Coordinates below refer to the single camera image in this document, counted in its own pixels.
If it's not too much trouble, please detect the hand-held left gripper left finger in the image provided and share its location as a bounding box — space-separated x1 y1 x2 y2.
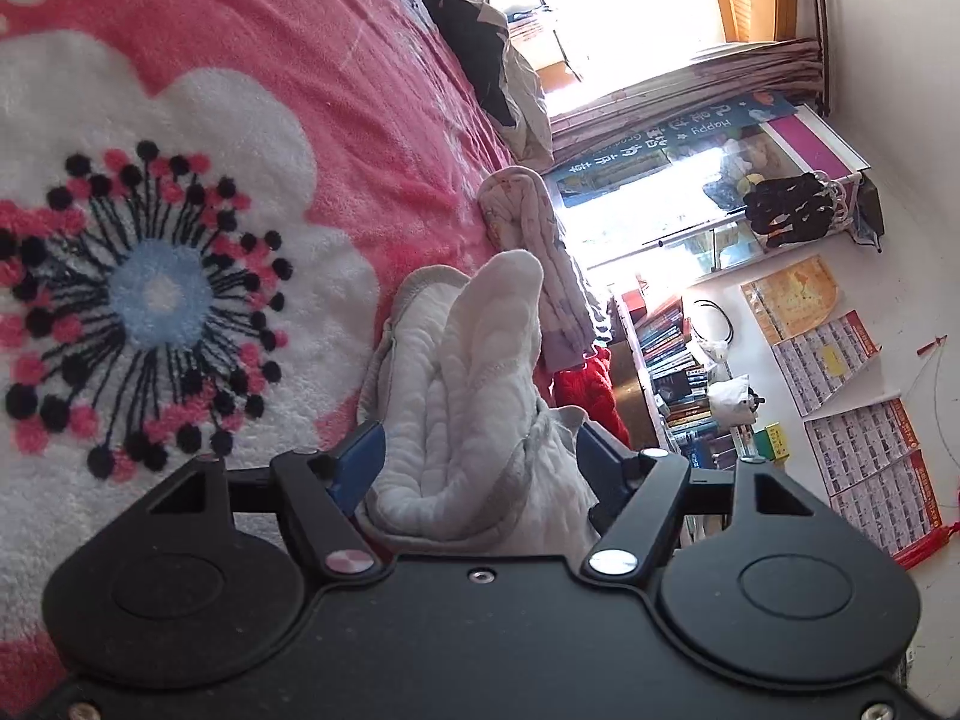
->
148 420 387 582

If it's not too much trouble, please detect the pink floral blanket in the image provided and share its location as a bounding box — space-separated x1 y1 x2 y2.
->
0 0 556 713

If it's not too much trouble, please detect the blue wall poster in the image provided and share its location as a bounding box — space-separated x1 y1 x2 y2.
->
544 90 796 207

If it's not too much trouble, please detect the glass display cabinet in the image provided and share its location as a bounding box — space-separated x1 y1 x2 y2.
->
555 101 875 293

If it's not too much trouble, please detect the green yellow box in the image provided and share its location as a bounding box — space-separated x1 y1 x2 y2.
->
750 424 790 464

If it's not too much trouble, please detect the pink patterned curtain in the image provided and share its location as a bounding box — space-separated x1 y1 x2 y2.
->
551 37 830 166

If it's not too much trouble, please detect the red-edged wall calendar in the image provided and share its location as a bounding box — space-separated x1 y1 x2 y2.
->
805 397 920 496
771 310 882 417
829 450 944 556

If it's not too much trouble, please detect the wooden shelf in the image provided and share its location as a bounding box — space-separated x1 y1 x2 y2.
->
607 292 758 556

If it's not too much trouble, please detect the white quilted garment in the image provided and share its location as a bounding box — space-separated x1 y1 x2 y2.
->
352 249 601 560

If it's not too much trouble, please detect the white plastic bag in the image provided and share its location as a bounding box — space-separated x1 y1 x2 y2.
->
705 379 755 425

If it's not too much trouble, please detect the black cable loop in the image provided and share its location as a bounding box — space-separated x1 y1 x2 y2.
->
690 300 734 346

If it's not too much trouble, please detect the black patterned cloth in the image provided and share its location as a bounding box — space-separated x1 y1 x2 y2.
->
742 172 845 252

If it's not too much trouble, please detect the orange wall poster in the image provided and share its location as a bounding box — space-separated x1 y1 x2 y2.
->
741 255 841 342

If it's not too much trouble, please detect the beige garment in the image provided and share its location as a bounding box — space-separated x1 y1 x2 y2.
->
457 0 556 173

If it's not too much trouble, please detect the black garment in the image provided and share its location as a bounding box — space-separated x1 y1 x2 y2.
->
394 0 526 125

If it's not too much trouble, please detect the red knit sweater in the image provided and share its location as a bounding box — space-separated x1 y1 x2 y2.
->
551 345 631 447

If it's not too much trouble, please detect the row of books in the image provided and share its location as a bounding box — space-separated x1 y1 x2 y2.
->
634 296 740 466

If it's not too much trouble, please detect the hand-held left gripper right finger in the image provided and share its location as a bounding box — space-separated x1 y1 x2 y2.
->
577 424 815 584

